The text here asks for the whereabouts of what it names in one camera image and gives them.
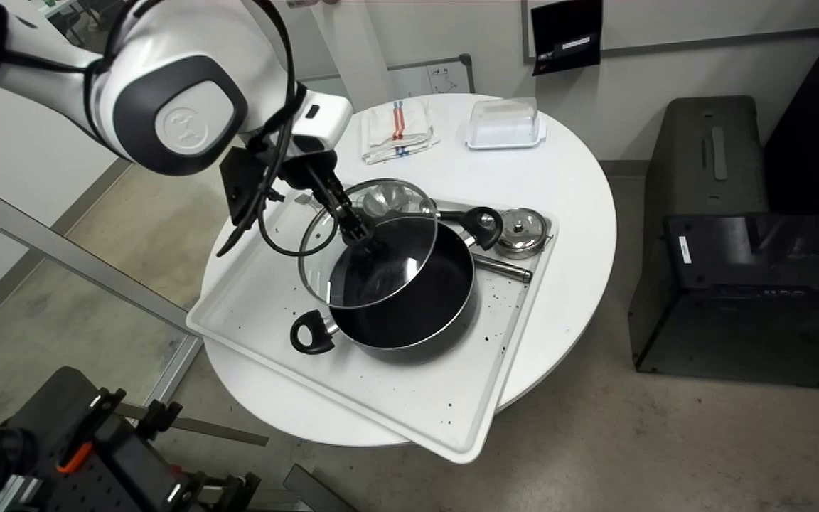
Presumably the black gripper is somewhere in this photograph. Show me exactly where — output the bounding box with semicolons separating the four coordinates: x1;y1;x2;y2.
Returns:
275;147;380;243

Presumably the glass lid with black knob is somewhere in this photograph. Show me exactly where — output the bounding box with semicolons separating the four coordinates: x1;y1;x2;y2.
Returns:
295;177;443;312

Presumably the steel ladle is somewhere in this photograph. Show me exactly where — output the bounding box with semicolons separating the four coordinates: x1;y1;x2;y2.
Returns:
491;204;558;261

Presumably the clear plastic container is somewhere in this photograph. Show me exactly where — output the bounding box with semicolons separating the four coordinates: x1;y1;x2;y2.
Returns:
460;93;548;152

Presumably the white plastic tray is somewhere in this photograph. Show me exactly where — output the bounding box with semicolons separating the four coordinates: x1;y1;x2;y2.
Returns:
183;172;559;467

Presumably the black whiteboard marker holder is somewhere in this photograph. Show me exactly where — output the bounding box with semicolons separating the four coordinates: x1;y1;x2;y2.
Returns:
530;0;608;77

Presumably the black hard equipment case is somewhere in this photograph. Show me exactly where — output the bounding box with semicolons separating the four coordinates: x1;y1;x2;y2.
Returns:
628;93;819;393

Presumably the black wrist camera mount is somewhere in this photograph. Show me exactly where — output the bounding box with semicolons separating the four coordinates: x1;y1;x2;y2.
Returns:
215;142;285;232

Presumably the black pot with loop handles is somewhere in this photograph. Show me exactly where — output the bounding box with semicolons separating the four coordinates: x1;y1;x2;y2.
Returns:
286;219;477;357

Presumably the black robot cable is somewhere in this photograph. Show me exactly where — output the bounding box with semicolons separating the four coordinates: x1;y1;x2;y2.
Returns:
214;26;341;261

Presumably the aluminium glass partition frame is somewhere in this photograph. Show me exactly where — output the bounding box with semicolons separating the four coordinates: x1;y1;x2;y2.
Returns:
0;167;205;407

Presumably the black camera stand equipment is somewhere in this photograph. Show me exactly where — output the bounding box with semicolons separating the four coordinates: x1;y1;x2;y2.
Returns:
0;363;264;512

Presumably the large wall whiteboard panel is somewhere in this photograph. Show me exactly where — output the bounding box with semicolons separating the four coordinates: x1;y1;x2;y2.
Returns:
521;0;819;53

